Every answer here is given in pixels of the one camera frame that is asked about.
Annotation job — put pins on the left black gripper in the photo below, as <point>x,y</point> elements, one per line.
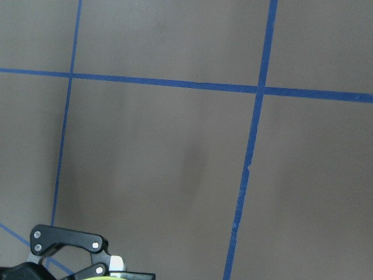
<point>46,240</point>

